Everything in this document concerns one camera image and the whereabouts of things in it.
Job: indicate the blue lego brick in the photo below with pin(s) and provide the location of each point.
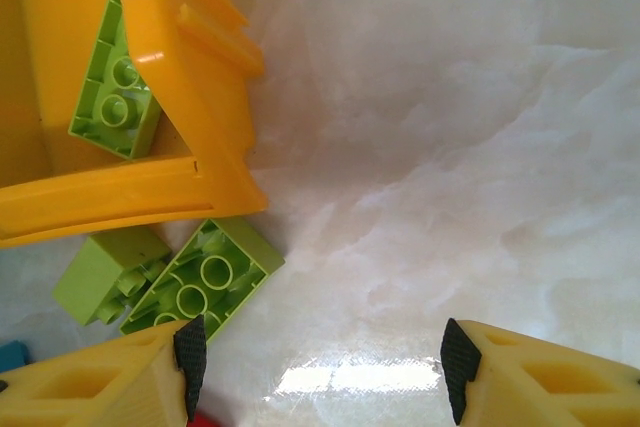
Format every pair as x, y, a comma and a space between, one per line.
11, 357

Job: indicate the right gripper cream right finger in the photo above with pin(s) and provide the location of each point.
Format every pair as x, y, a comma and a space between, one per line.
550, 387

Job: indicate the yellow plastic bin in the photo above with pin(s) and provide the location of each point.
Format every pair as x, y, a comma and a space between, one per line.
125, 197

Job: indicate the red lego brick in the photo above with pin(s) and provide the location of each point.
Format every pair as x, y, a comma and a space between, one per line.
207, 421

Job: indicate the small green lego brick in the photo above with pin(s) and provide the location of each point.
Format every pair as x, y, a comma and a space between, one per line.
95, 272

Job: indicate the long green lego brick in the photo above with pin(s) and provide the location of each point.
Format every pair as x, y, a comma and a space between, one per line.
210, 277

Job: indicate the right gripper cream left finger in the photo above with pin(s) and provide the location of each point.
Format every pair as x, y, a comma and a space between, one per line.
100, 387

